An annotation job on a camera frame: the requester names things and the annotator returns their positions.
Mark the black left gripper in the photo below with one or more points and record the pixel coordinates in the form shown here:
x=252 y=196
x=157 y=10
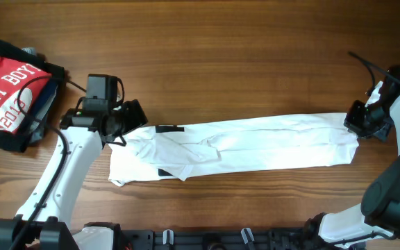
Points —
x=135 y=114

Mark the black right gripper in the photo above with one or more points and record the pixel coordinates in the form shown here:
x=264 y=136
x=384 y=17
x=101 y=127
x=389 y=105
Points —
x=356 y=118

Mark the black folded garment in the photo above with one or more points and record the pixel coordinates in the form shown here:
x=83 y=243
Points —
x=30 y=132

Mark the white t-shirt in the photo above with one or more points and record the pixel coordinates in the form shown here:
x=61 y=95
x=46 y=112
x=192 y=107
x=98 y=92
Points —
x=266 y=143

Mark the red printed folded t-shirt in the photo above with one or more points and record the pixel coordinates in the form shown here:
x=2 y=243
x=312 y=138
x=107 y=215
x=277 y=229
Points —
x=5 y=92

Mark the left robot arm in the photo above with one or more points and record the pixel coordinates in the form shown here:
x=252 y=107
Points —
x=101 y=117

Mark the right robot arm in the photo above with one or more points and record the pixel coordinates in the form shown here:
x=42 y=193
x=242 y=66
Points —
x=378 y=214

